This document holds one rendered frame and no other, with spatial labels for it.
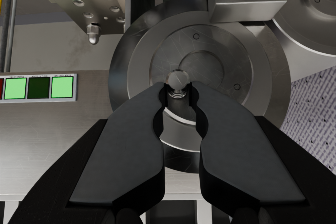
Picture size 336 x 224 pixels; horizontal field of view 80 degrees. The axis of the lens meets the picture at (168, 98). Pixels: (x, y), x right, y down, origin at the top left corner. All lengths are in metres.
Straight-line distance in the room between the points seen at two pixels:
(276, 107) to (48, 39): 2.58
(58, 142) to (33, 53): 2.19
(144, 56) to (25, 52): 2.62
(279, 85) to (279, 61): 0.02
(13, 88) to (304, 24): 0.61
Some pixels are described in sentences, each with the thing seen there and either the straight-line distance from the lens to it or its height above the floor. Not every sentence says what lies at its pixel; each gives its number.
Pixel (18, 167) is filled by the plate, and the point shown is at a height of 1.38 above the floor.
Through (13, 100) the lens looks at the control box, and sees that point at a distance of 0.64.
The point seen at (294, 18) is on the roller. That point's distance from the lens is 0.22.
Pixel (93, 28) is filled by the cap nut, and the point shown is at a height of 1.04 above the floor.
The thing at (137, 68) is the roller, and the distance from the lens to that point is 0.17.
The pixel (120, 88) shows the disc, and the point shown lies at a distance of 0.17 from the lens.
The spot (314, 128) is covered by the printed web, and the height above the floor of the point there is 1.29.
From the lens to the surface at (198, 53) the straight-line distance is 0.16.
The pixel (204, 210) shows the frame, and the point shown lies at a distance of 0.54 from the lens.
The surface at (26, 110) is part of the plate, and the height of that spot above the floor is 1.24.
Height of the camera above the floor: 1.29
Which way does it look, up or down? 8 degrees down
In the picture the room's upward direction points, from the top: 179 degrees clockwise
